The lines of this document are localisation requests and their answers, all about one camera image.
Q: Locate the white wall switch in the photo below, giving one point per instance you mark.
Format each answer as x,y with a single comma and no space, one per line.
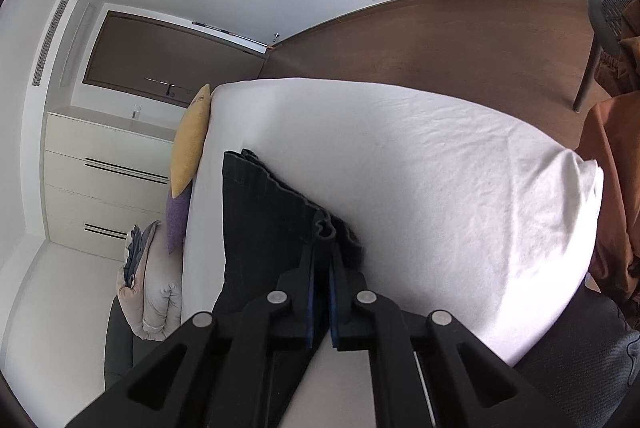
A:
137,111

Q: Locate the brown cloth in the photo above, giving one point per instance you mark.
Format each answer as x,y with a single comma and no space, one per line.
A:
615,157

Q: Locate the yellow pillow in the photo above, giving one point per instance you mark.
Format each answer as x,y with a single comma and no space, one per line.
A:
190,142

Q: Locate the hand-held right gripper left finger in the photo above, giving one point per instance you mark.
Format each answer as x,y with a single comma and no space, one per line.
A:
310,300

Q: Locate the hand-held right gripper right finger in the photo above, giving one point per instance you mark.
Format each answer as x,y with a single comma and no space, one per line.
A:
336,308

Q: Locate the purple pillow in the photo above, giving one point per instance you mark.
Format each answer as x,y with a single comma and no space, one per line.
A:
176,220

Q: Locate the bed with white sheet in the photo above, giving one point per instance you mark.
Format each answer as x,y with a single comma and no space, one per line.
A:
425,183

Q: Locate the folded beige duvet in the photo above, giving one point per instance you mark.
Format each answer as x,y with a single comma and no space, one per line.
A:
155,288

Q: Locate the grey chair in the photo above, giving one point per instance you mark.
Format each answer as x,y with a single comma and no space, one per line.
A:
607,7

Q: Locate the dark grey headboard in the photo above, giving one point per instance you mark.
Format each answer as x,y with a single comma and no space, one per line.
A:
117,358

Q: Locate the brown door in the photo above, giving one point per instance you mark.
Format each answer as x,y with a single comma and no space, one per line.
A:
165,52

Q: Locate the wall air vent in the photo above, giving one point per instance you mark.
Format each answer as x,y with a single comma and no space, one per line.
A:
50,42

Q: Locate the black pants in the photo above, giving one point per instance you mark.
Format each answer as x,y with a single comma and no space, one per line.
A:
265,218

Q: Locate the cream wardrobe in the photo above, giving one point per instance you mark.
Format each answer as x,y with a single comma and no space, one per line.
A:
100,142

